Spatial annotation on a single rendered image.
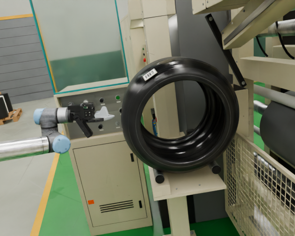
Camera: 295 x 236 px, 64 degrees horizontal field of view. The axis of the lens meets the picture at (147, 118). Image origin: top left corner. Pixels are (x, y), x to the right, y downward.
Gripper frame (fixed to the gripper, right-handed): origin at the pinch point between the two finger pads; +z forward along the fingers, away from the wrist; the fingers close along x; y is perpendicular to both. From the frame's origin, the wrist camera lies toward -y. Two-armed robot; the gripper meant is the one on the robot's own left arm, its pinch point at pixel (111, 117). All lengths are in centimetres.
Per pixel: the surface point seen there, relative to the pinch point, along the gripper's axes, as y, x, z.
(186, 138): -19.0, 15.0, 40.8
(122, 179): -71, 59, 0
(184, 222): -88, 26, 45
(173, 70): 23.1, -11.2, 27.5
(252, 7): 47, -13, 58
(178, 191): -37.2, -9.2, 31.7
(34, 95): -148, 828, -362
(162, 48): 31.1, 26.0, 28.2
